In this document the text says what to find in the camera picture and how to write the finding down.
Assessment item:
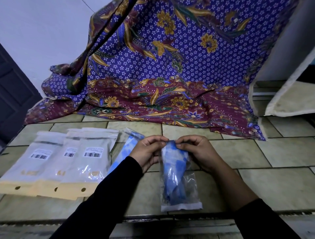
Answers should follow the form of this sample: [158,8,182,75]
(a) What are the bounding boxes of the person's left hand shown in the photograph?
[129,135,170,173]

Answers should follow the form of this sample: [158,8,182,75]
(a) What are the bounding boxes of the person's right hand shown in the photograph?
[175,135,222,173]

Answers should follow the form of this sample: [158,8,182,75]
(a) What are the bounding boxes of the clear bag with blue item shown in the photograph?
[159,140,203,213]
[107,128,146,176]

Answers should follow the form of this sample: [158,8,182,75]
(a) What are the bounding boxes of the person's left forearm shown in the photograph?
[49,156,144,239]

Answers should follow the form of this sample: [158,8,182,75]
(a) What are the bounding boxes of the person's right forearm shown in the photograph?
[210,160,302,239]

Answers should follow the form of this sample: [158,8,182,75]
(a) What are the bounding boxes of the purple floral batik cloth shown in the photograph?
[24,0,299,141]

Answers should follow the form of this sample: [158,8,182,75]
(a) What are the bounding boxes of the white packet with barcode label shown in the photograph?
[36,128,83,200]
[0,131,66,197]
[57,127,119,200]

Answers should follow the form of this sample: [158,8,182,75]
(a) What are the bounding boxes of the white foam mattress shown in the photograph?
[248,0,315,118]

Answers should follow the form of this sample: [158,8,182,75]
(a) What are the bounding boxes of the dark wooden door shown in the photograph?
[0,43,43,149]

